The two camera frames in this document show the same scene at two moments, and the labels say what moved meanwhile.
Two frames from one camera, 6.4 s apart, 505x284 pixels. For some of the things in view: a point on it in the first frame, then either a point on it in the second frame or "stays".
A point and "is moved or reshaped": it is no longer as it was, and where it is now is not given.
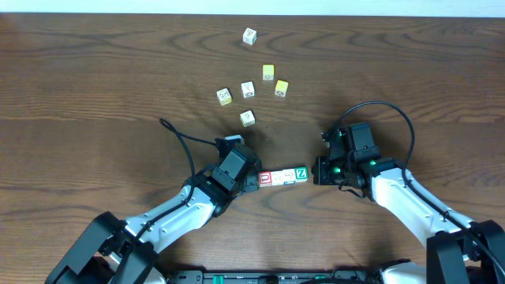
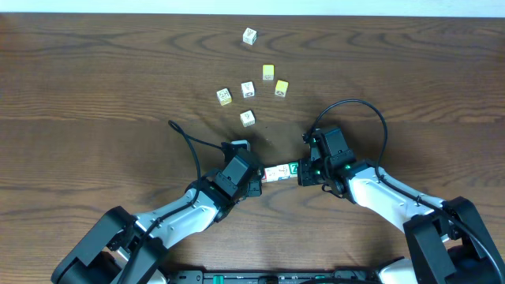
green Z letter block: [301, 174] is moved or reshaped
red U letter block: [265, 179] is moved or reshaped
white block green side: [248, 118] stays
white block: [277, 177] is moved or reshaped
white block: [248, 91] stays
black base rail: [273, 276] stays
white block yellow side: [224, 96] stays
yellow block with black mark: [281, 88] stays
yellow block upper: [268, 72] stays
